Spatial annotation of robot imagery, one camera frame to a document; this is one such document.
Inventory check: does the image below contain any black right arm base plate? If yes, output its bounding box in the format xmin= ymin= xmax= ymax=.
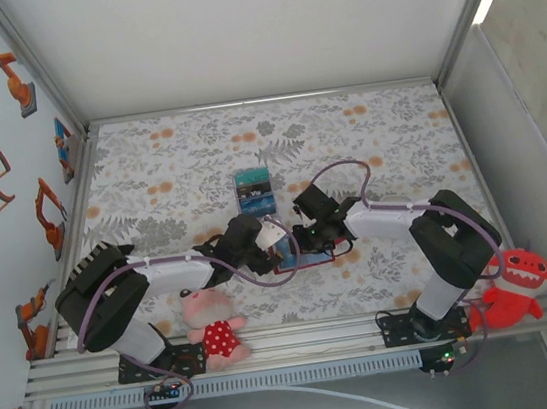
xmin=378 ymin=303 xmax=474 ymax=350

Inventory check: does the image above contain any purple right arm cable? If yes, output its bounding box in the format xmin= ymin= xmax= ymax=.
xmin=306 ymin=141 xmax=521 ymax=393

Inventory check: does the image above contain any pink plush toy, dotted dress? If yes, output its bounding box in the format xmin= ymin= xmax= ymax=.
xmin=177 ymin=281 xmax=254 ymax=376

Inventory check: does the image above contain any blue and orange sticker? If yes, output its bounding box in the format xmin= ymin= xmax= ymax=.
xmin=50 ymin=114 xmax=79 ymax=186

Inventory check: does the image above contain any aluminium frame profile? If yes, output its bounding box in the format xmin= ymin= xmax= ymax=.
xmin=425 ymin=0 xmax=533 ymax=91
xmin=0 ymin=0 xmax=92 ymax=146
xmin=84 ymin=73 xmax=441 ymax=132
xmin=25 ymin=128 xmax=130 ymax=355

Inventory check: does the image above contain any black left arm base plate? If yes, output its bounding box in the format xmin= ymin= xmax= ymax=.
xmin=115 ymin=341 xmax=209 ymax=386

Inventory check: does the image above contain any dark visa credit card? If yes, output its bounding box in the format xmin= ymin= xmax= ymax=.
xmin=239 ymin=187 xmax=275 ymax=203

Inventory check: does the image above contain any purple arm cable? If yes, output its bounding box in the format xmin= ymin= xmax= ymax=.
xmin=306 ymin=141 xmax=521 ymax=393
xmin=62 ymin=211 xmax=321 ymax=409

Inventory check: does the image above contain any white slotted cable duct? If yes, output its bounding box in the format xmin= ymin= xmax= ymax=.
xmin=46 ymin=351 xmax=424 ymax=409

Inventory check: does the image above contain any blue wave-print credit card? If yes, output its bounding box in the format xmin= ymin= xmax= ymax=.
xmin=238 ymin=195 xmax=279 ymax=219

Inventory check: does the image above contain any thin white tube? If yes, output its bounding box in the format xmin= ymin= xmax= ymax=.
xmin=271 ymin=365 xmax=433 ymax=409

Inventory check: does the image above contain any black and white striped sock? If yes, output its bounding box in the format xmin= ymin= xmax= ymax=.
xmin=69 ymin=238 xmax=127 ymax=280

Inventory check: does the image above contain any plain teal credit card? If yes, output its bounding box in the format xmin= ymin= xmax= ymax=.
xmin=233 ymin=165 xmax=271 ymax=184

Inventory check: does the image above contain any red shark plush toy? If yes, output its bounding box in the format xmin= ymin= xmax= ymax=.
xmin=458 ymin=238 xmax=547 ymax=334

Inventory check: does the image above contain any floral table mat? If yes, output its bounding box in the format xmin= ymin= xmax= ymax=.
xmin=39 ymin=72 xmax=518 ymax=353

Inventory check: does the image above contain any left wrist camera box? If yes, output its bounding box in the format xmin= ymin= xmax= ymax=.
xmin=254 ymin=215 xmax=290 ymax=253

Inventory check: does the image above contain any black credit card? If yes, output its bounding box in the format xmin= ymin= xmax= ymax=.
xmin=235 ymin=177 xmax=272 ymax=194

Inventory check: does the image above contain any wide aluminium frame rail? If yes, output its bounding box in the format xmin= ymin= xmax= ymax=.
xmin=18 ymin=288 xmax=547 ymax=403

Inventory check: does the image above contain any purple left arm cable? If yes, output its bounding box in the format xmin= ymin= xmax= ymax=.
xmin=62 ymin=211 xmax=321 ymax=409

